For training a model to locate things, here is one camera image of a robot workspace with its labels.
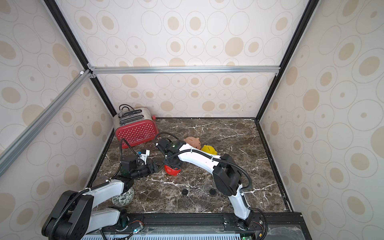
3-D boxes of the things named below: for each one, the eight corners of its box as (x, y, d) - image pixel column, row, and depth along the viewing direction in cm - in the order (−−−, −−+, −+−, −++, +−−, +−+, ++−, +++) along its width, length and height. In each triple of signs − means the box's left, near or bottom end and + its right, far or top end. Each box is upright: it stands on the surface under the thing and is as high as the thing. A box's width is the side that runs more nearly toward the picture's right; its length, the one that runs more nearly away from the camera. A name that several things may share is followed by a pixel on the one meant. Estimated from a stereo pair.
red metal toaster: (124, 149, 103) (112, 132, 89) (123, 129, 115) (113, 111, 101) (160, 140, 109) (155, 123, 94) (156, 122, 121) (151, 103, 106)
